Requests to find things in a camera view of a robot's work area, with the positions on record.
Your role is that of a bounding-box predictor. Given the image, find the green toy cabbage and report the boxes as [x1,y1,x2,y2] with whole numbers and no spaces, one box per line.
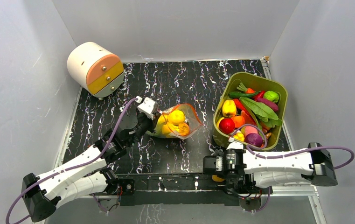
[146,130,161,137]

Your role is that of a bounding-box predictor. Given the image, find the small yellow toy banana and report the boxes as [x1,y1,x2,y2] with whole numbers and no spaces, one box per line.
[212,175,225,182]

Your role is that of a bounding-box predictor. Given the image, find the yellow toy banana bunch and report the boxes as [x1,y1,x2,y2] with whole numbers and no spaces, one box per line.
[154,114,178,138]

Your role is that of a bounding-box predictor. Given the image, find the yellow toy lemon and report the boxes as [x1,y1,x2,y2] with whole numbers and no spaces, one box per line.
[167,110,185,126]

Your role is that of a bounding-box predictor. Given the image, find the clear zip bag orange zipper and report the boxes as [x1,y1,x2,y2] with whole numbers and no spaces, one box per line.
[146,103,203,140]

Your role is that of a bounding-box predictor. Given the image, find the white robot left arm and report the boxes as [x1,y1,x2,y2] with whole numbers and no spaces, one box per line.
[22,112,160,222]

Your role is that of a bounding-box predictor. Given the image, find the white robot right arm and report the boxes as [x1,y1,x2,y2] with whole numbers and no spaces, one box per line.
[202,141,338,193]

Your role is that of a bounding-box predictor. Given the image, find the dark purple toy onion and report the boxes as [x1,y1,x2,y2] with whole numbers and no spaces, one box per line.
[244,133,264,147]

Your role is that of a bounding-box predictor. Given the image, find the light pink toy peach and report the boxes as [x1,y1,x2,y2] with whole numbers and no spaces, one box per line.
[241,126,258,136]

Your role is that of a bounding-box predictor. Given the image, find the red toy apple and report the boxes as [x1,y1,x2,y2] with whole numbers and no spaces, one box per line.
[218,118,235,134]

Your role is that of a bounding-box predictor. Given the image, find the orange toy fruit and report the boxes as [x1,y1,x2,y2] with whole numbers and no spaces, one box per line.
[231,115,246,128]

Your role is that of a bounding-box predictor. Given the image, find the yellow toy bell pepper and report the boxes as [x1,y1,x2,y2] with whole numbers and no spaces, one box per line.
[222,99,237,118]

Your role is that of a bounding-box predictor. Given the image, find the long green toy leaf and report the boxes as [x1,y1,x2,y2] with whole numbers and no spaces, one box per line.
[239,97,282,128]

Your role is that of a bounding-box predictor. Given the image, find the green toy cucumber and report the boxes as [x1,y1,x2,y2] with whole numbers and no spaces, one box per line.
[228,91,261,99]

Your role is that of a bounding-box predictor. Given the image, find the round white mini drawer cabinet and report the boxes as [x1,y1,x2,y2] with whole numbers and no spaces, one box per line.
[67,42,125,98]

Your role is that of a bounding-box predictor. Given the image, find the purple toy sweet potato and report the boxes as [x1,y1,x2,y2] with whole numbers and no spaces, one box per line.
[256,98,279,112]

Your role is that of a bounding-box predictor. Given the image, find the red toy chili pepper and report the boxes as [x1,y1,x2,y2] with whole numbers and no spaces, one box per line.
[253,91,265,101]

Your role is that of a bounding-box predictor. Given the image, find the orange toy carrot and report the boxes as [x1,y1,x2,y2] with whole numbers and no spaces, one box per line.
[237,83,255,94]

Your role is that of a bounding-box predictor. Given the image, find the lime green toy fruit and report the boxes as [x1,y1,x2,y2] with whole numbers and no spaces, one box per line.
[263,91,279,104]

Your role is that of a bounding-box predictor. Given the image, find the olive green plastic bin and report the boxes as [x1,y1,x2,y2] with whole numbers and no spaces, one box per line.
[212,72,288,150]

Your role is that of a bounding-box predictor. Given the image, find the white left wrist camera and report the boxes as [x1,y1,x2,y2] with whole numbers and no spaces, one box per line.
[137,97,158,120]

